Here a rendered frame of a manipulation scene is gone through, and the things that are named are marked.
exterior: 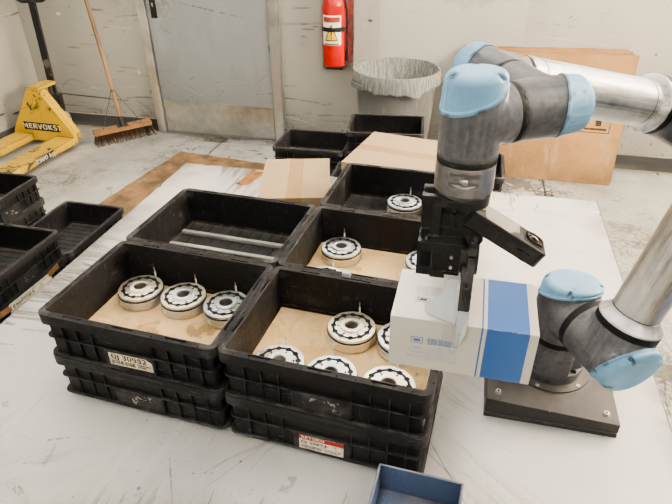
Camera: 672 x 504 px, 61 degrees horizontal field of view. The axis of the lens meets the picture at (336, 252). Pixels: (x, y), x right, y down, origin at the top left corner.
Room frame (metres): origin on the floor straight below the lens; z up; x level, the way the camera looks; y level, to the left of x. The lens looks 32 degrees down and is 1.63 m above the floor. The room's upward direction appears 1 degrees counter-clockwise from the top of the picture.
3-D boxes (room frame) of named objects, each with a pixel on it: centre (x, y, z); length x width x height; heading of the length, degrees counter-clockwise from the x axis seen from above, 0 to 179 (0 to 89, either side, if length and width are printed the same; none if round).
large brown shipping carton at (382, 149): (1.76, -0.26, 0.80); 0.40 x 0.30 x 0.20; 65
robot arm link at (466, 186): (0.66, -0.16, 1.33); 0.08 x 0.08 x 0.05
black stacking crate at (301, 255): (1.15, -0.10, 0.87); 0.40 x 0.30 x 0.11; 73
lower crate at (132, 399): (0.98, 0.37, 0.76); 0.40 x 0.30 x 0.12; 73
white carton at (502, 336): (0.65, -0.19, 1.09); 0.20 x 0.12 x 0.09; 76
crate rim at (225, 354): (0.86, -0.01, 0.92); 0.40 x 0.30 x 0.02; 73
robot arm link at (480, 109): (0.66, -0.17, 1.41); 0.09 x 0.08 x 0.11; 108
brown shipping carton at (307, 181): (1.68, 0.13, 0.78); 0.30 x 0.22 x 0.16; 1
